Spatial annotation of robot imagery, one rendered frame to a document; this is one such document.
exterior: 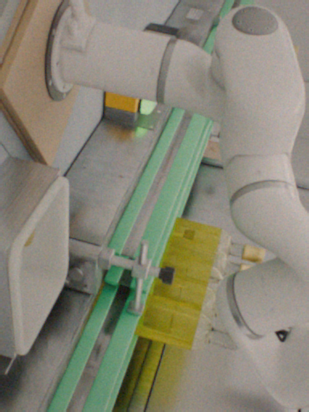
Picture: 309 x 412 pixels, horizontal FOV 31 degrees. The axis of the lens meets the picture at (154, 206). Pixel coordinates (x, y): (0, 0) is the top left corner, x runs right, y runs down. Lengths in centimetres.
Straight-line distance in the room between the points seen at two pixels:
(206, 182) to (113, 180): 59
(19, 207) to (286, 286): 34
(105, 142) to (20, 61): 47
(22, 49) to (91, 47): 12
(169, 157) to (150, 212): 18
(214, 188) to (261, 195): 93
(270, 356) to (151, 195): 45
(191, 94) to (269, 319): 32
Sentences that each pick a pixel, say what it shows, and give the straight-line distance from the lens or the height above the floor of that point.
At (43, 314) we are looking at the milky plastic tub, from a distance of 88.
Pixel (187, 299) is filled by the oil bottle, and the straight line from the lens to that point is 104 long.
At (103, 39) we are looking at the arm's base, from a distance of 82.
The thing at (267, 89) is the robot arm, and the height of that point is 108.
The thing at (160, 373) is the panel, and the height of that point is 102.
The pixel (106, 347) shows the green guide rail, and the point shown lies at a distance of 95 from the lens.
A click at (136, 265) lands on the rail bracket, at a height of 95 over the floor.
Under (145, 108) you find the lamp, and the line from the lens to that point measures 122.
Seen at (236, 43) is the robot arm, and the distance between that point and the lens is 72.
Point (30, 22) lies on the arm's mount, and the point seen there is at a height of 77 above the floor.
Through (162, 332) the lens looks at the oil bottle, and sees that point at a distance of 102.
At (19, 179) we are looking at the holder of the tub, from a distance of 78.
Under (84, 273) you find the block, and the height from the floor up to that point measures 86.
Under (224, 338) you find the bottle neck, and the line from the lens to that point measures 102.
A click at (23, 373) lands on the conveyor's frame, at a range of 90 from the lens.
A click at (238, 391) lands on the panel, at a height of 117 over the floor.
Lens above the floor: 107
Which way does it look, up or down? 7 degrees down
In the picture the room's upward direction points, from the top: 105 degrees clockwise
